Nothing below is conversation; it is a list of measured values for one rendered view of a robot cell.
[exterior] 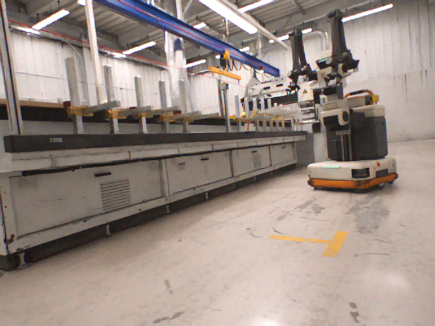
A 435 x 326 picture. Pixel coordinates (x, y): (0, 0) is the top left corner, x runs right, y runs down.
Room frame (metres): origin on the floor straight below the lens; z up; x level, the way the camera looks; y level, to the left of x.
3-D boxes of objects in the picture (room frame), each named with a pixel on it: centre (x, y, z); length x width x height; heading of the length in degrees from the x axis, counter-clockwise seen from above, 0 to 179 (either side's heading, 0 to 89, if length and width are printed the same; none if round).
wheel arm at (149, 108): (1.91, 0.54, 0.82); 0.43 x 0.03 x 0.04; 58
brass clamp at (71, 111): (1.73, 0.76, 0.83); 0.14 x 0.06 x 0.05; 148
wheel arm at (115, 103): (1.70, 0.67, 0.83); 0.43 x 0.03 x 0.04; 58
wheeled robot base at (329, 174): (3.07, -1.37, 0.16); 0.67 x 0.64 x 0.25; 125
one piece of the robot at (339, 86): (2.91, -1.14, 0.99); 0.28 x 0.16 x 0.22; 35
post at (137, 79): (2.14, 0.51, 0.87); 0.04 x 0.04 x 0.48; 58
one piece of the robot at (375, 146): (3.13, -1.45, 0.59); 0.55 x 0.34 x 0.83; 35
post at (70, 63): (1.71, 0.77, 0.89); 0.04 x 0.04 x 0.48; 58
